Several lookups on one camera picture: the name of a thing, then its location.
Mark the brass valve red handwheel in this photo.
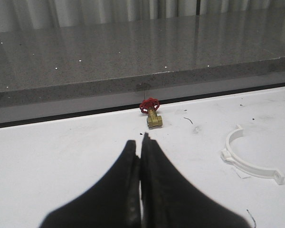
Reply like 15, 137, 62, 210
139, 97, 162, 128

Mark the grey stone countertop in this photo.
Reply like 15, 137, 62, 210
0, 7, 285, 108

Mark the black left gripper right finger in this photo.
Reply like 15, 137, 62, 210
141, 133, 250, 228

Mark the white half-ring clamp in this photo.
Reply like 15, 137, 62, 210
220, 124, 285, 185

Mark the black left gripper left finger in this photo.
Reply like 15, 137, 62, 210
41, 140, 141, 228

